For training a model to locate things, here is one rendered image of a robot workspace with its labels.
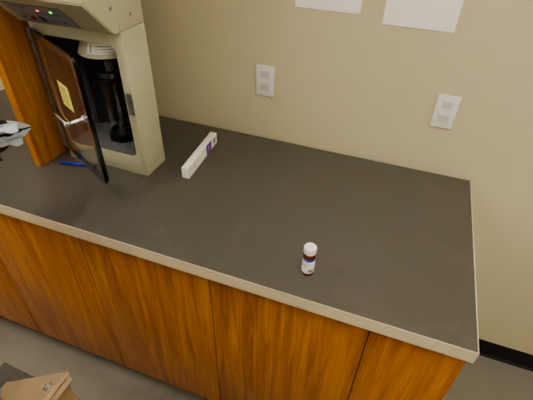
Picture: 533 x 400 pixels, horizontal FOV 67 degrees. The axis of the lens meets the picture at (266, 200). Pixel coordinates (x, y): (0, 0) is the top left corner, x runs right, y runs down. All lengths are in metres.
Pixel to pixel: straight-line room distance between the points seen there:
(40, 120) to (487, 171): 1.53
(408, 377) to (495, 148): 0.79
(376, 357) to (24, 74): 1.33
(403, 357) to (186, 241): 0.65
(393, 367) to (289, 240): 0.43
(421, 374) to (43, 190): 1.24
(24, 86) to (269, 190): 0.84
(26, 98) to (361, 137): 1.13
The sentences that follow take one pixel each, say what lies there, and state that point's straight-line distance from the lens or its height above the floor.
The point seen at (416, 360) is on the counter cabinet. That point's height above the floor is 0.80.
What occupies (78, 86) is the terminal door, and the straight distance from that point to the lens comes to 1.19.
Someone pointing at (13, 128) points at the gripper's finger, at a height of 1.22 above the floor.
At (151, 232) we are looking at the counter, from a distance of 1.21.
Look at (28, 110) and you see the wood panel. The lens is 1.53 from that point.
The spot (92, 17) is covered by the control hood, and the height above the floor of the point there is 1.47.
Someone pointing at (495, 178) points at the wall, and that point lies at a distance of 1.61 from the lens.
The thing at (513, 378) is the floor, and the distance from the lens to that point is 2.29.
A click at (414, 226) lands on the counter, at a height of 0.94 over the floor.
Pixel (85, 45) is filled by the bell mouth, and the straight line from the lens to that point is 1.37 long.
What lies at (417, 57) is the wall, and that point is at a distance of 1.42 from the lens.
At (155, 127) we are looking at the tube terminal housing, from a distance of 1.41.
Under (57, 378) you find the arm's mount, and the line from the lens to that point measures 0.70.
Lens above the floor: 1.75
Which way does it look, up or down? 39 degrees down
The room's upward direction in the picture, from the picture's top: 2 degrees clockwise
